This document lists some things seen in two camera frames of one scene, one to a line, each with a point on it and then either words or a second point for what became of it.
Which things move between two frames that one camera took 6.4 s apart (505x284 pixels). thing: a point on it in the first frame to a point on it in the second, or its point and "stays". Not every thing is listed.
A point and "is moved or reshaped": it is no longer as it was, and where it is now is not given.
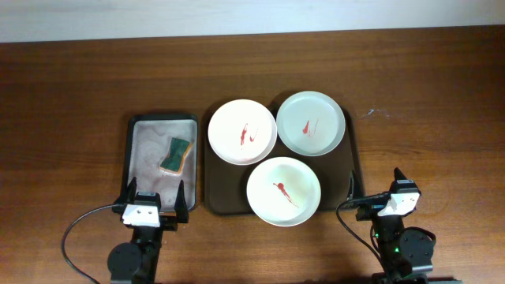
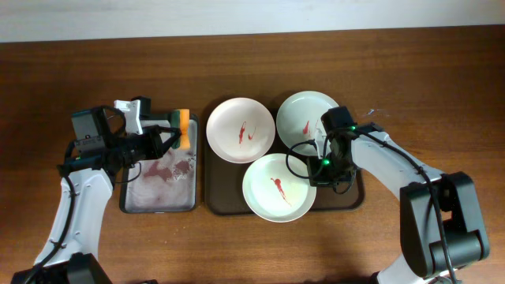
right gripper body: x=388 y=226 to x=337 y=170
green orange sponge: x=173 y=162 to x=180 y=119
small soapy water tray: x=162 y=154 stays
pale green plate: x=311 y=123 stays
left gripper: x=170 y=222 to x=157 y=148
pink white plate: x=242 y=132 stays
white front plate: x=284 y=192 is moved or reshaped
